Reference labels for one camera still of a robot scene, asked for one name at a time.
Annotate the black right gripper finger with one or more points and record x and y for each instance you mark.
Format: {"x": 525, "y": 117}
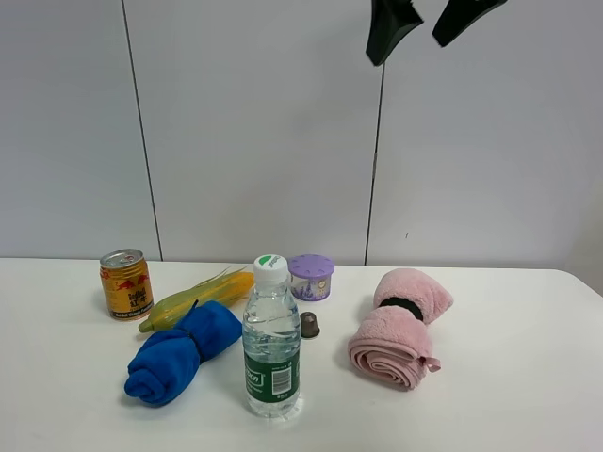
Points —
{"x": 458, "y": 15}

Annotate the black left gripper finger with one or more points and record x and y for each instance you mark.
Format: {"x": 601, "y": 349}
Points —
{"x": 391, "y": 21}

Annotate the brown coffee capsule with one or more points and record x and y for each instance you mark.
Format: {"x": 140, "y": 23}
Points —
{"x": 309, "y": 325}

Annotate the purple air freshener jar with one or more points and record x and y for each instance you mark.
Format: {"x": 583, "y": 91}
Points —
{"x": 311, "y": 276}

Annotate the yellow toy corn cob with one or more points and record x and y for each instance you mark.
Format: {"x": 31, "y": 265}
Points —
{"x": 227, "y": 288}

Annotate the clear plastic water bottle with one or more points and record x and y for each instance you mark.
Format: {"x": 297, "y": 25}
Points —
{"x": 271, "y": 336}

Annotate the rolled pink towel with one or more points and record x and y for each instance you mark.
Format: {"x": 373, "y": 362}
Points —
{"x": 392, "y": 343}

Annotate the gold Red Bull can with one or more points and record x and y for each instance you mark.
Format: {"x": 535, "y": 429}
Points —
{"x": 126, "y": 283}

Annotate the rolled blue towel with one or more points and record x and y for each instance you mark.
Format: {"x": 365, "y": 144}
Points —
{"x": 168, "y": 361}

